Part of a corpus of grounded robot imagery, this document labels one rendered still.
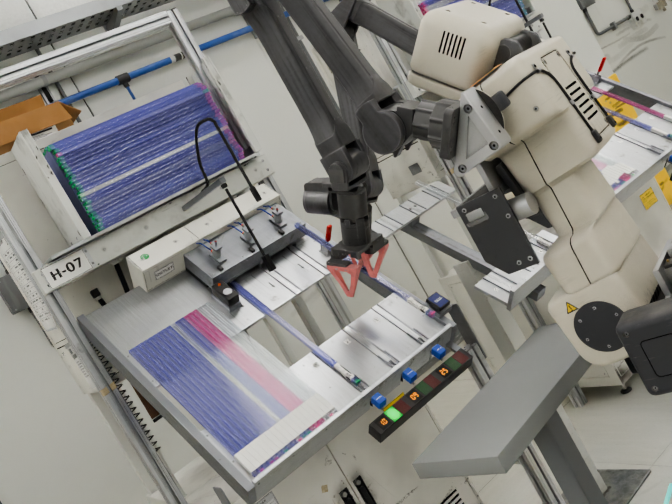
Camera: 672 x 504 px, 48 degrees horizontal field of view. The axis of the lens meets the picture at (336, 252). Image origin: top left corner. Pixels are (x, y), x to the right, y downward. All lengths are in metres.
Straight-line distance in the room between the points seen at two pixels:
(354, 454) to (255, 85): 2.52
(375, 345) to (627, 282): 0.73
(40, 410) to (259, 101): 1.91
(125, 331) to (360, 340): 0.61
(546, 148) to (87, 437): 2.65
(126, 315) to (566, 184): 1.20
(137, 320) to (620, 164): 1.63
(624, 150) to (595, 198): 1.34
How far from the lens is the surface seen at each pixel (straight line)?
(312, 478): 2.13
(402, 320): 2.02
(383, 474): 2.25
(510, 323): 2.25
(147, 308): 2.11
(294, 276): 2.14
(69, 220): 2.12
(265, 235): 2.18
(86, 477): 3.62
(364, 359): 1.93
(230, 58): 4.23
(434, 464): 1.64
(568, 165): 1.43
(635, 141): 2.87
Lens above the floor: 1.21
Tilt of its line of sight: 5 degrees down
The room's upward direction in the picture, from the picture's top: 30 degrees counter-clockwise
